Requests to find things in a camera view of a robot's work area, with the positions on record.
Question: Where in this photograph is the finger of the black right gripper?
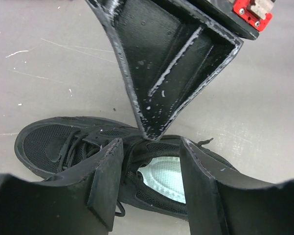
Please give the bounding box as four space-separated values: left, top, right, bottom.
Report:
88 0 243 141

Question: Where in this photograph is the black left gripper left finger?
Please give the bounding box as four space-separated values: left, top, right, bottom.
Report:
0 139 123 235

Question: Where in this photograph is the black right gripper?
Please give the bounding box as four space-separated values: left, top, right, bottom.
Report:
189 0 275 40

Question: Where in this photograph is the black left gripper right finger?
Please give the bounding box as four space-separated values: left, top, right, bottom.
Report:
180 138 294 235

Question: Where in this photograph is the black shoe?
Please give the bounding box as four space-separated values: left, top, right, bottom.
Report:
14 116 235 220

